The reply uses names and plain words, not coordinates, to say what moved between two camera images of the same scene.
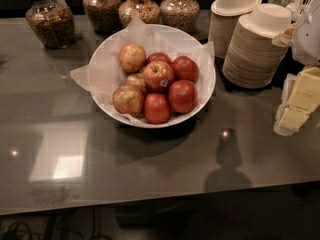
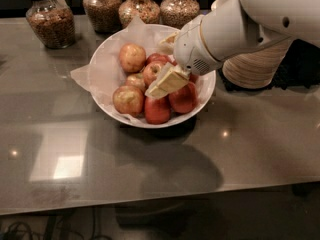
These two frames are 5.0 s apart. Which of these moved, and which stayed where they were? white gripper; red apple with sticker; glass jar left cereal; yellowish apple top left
Moved: white gripper
Stayed: yellowish apple top left; glass jar left cereal; red apple with sticker
